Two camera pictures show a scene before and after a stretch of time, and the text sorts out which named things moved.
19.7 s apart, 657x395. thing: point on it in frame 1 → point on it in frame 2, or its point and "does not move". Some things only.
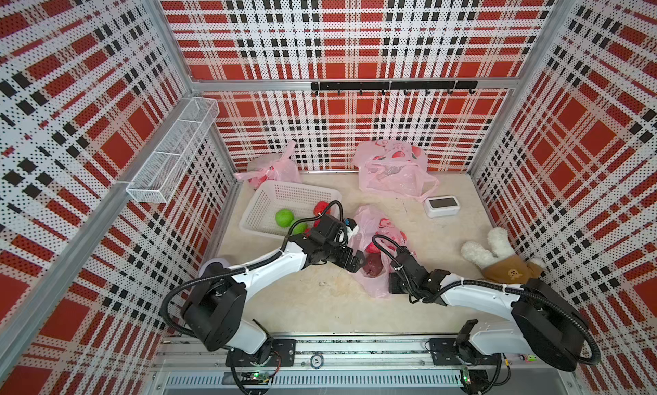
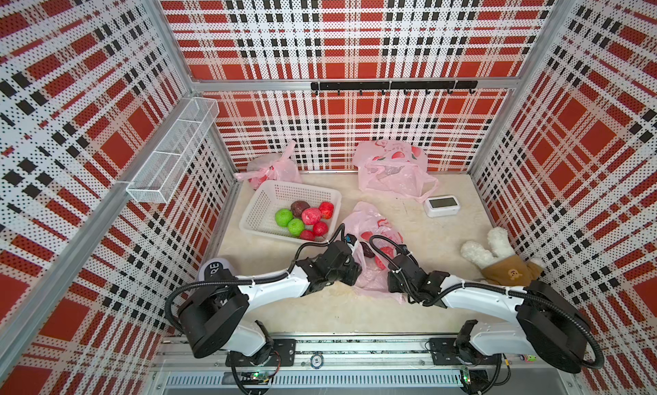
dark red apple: (373, 265) → (298, 206)
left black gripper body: (334, 253) → (346, 274)
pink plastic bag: (393, 167) does not move
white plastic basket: (269, 197) does not move
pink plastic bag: (379, 238) does not move
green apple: (285, 218) does not move
